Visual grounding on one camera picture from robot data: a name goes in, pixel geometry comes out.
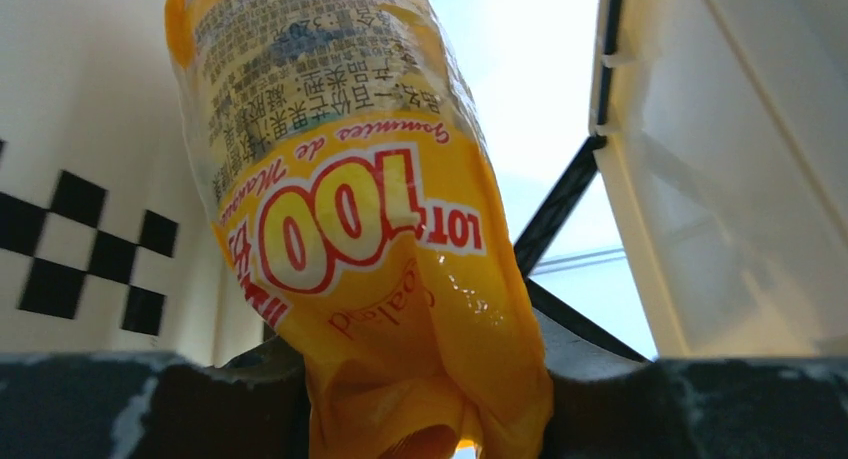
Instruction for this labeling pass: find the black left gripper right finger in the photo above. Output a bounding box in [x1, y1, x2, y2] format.
[529, 283, 847, 458]

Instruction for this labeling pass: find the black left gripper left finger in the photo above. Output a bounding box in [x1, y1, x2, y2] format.
[1, 338, 310, 458]

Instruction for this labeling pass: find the orange mango gummy bag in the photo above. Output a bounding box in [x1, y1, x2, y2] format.
[164, 0, 553, 458]

